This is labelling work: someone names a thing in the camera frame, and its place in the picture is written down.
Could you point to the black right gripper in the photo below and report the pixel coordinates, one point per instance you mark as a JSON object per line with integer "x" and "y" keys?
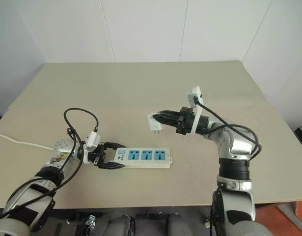
{"x": 186, "y": 121}

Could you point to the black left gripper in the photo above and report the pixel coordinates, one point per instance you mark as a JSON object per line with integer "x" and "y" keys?
{"x": 99, "y": 155}

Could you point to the white charger plug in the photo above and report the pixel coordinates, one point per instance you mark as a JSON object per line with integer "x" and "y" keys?
{"x": 155, "y": 126}

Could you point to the white power strip blue sockets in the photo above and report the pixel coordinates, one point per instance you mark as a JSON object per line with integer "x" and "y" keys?
{"x": 145, "y": 162}

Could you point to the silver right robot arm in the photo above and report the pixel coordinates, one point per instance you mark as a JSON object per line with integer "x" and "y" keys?
{"x": 235, "y": 147}

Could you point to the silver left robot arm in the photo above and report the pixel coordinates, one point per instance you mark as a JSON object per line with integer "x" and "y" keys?
{"x": 30, "y": 196}

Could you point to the small metal clip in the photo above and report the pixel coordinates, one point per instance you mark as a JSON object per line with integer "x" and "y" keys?
{"x": 90, "y": 220}

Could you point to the dark rounded shape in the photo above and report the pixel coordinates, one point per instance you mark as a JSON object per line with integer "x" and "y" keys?
{"x": 177, "y": 226}

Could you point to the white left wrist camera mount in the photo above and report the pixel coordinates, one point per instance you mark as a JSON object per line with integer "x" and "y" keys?
{"x": 92, "y": 138}

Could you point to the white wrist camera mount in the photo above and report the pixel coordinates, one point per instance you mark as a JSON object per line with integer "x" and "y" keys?
{"x": 196, "y": 94}
{"x": 92, "y": 138}

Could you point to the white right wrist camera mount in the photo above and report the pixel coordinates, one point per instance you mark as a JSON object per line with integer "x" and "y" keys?
{"x": 196, "y": 94}

